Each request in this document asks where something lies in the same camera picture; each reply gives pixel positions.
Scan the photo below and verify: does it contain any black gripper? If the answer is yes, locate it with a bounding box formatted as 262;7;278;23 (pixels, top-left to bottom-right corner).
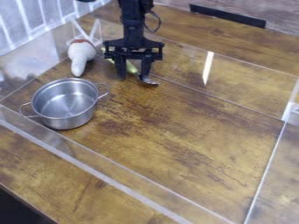
103;38;164;81

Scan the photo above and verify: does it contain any green handled metal spoon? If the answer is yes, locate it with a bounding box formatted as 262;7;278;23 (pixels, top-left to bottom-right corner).
101;46;160;86

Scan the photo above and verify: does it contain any white plush toy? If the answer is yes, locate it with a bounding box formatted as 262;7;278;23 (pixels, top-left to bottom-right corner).
68;39;96;77

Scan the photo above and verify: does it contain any small steel pot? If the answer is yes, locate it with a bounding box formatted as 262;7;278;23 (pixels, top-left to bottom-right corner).
19;78;109;130

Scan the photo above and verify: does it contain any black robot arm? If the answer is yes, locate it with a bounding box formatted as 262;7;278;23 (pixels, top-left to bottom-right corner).
103;0;164;85

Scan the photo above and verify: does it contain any clear acrylic stand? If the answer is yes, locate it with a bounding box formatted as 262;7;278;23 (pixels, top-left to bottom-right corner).
67;19;103;46

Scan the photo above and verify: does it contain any black strip on table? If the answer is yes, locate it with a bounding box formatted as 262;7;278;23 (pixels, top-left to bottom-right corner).
190;3;267;28

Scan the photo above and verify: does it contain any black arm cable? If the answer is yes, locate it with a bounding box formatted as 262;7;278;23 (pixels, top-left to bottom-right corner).
143;10;163;33

